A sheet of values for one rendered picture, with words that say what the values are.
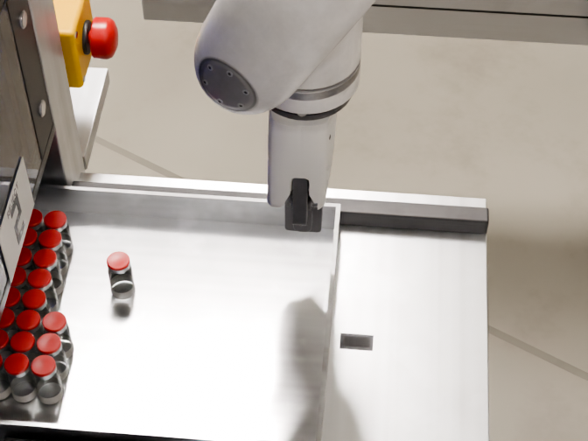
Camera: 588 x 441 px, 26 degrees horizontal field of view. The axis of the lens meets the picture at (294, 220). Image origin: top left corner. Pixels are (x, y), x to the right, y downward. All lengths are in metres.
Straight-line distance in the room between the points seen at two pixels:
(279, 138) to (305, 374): 0.24
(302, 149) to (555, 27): 1.14
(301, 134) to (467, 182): 1.49
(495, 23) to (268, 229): 0.94
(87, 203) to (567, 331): 1.22
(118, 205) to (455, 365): 0.35
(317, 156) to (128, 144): 1.55
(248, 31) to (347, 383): 0.40
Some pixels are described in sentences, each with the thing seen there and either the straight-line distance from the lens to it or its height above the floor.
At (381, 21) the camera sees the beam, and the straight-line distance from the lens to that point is 2.07.
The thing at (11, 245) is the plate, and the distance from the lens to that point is 1.05.
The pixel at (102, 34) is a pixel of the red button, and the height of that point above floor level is 1.01.
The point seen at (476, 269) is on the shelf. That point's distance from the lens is 1.20.
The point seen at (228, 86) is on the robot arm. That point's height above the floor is 1.22.
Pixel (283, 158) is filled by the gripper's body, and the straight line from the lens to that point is 0.99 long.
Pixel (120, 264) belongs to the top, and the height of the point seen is 0.93.
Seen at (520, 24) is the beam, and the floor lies 0.47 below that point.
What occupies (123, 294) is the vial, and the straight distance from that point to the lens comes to 1.16.
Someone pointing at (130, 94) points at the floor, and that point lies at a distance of 2.62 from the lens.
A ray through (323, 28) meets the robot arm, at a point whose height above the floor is 1.28.
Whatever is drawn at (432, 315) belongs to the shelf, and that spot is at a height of 0.88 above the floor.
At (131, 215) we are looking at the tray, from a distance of 1.23.
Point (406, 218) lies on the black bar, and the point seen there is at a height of 0.90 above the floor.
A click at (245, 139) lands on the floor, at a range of 2.51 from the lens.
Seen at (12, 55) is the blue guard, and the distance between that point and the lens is 1.03.
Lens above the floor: 1.82
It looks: 50 degrees down
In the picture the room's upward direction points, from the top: straight up
